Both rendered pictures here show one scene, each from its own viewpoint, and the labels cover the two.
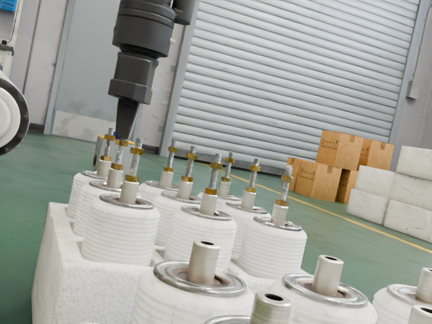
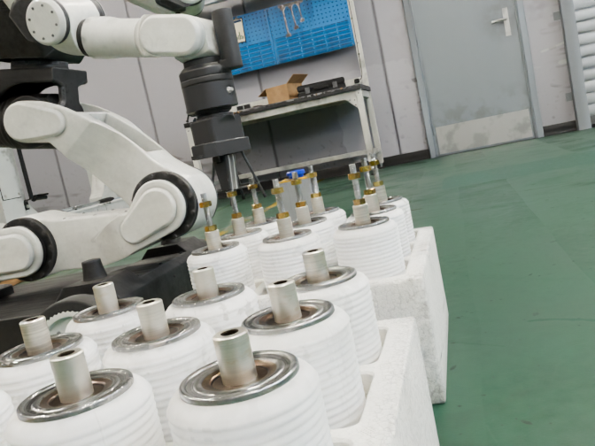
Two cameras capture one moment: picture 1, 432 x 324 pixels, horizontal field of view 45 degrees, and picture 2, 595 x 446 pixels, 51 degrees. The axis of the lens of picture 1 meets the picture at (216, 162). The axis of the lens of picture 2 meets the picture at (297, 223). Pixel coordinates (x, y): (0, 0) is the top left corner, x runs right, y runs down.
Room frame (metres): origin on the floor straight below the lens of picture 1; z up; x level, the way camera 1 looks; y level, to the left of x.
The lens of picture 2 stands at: (0.01, -0.58, 0.39)
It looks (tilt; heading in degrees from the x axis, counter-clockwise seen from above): 7 degrees down; 37
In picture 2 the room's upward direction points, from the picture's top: 12 degrees counter-clockwise
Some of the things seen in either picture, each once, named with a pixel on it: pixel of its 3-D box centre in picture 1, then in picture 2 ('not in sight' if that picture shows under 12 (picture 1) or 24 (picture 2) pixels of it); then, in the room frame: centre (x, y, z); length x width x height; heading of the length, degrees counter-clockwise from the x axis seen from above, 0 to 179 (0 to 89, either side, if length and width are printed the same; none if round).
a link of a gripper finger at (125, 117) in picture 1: (125, 118); (222, 173); (0.80, 0.15, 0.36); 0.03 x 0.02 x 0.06; 92
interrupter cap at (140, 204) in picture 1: (126, 202); (215, 249); (0.70, 0.11, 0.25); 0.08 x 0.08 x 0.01
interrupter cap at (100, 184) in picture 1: (112, 188); (240, 234); (0.81, 0.15, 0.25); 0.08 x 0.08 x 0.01
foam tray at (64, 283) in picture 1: (163, 292); (323, 314); (0.86, 0.04, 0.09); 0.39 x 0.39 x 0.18; 21
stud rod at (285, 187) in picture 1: (284, 191); (357, 189); (0.79, -0.11, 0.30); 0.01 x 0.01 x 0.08
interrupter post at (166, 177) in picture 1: (166, 180); (318, 205); (0.97, 0.08, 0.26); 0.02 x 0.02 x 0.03
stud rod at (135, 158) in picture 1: (134, 165); (208, 217); (0.70, 0.11, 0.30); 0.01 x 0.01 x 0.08
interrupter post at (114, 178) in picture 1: (114, 179); (239, 226); (0.81, 0.15, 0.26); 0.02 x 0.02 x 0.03
